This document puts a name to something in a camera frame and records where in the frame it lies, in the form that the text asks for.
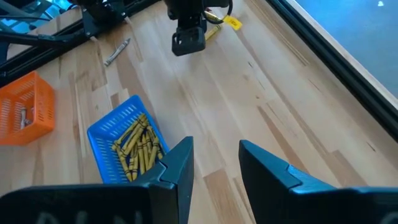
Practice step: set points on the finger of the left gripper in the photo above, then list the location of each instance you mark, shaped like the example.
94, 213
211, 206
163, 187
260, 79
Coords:
181, 46
197, 40

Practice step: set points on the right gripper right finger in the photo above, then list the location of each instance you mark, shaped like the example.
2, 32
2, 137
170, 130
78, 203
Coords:
280, 196

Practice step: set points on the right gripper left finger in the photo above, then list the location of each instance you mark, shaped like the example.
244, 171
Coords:
140, 202

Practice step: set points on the blue plastic basket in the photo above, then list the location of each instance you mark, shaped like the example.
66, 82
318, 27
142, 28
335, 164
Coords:
102, 130

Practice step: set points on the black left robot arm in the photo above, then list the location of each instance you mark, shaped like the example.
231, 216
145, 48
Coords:
99, 7

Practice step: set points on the orange plastic basket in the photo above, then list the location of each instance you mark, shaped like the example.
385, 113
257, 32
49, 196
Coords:
43, 105

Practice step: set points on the small white floor scrap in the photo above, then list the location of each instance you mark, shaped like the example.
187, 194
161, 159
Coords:
380, 3

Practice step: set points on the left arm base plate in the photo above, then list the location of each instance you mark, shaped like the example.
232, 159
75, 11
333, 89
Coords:
90, 28

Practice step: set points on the black aluminium table frame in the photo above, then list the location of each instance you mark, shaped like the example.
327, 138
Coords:
342, 68

